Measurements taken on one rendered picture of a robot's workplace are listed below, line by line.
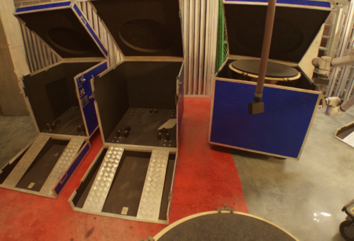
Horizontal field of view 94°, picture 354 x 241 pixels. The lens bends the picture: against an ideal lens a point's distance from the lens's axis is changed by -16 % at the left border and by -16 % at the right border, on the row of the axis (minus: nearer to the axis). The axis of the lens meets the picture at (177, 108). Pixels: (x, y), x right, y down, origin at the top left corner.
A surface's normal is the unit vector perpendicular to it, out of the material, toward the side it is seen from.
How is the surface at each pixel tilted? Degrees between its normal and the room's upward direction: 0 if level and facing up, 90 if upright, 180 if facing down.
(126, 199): 2
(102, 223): 0
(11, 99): 90
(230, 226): 0
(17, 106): 90
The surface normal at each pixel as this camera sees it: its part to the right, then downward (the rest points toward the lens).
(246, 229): 0.00, -0.90
